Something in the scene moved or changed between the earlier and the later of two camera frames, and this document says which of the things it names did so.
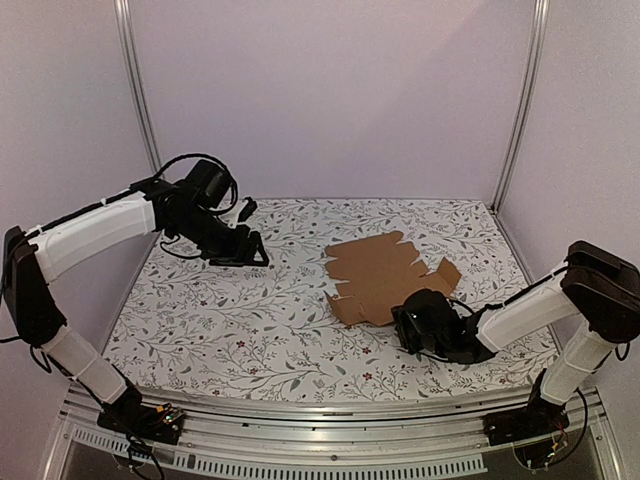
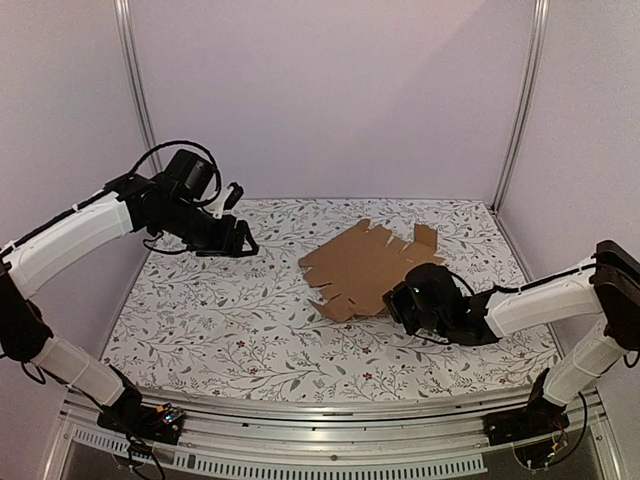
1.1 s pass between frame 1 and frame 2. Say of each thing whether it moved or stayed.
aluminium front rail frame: stayed
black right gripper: moved
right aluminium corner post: stayed
